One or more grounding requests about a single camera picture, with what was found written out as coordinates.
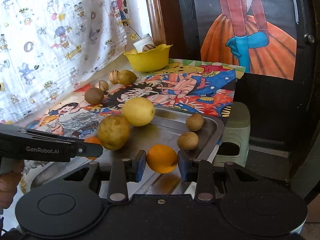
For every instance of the white cartoon print curtain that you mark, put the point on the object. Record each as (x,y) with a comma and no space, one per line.
(49,48)

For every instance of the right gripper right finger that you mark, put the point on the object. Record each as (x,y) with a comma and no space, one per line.
(197,171)

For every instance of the small orange mandarin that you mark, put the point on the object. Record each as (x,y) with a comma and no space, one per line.
(93,140)
(161,159)

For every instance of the brown kiwi fruit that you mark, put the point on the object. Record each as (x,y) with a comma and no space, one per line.
(94,96)

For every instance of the cartoon print tablecloth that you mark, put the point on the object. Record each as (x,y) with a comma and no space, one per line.
(192,86)

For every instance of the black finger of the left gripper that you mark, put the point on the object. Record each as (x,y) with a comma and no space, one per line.
(39,144)

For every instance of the yellow-green mottled pear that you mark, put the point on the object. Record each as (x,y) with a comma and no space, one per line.
(113,132)

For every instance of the brown wooden frame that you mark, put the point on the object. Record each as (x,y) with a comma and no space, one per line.
(156,21)

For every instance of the person's left hand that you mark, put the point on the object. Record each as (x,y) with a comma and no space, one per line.
(9,183)

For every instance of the small brown longan fruit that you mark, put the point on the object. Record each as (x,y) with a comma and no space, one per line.
(194,122)

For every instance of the striped pepino in bowl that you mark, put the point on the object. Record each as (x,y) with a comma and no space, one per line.
(148,47)

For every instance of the painted woman orange dress poster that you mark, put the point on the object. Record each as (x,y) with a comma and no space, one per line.
(241,35)

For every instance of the metal tray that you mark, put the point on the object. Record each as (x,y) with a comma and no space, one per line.
(165,129)

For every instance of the white jar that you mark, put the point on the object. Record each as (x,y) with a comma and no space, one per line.
(140,43)

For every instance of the large yellow lemon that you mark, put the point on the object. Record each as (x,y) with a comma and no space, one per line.
(138,111)

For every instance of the green plastic stool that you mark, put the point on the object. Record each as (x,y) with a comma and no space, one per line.
(234,145)

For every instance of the yellow plastic bowl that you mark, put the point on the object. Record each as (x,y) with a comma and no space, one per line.
(151,60)

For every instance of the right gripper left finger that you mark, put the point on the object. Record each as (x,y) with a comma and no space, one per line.
(124,171)

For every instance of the yellow-green pear far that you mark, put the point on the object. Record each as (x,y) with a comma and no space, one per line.
(126,77)

